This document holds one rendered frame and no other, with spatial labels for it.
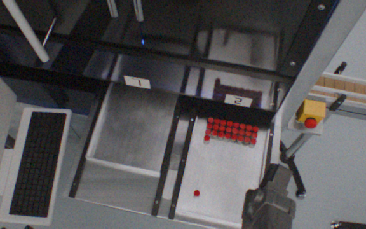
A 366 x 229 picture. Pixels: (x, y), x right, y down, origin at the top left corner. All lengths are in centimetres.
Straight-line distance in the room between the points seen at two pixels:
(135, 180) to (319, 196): 131
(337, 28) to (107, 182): 85
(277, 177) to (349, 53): 202
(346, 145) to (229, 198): 133
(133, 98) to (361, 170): 155
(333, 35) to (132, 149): 75
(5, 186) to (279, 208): 103
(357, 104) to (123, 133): 85
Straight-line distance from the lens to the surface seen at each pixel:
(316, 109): 122
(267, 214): 69
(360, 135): 248
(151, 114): 131
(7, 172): 147
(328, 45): 90
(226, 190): 122
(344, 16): 83
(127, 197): 123
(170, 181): 122
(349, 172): 236
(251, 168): 125
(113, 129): 130
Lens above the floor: 207
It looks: 67 degrees down
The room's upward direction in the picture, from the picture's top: straight up
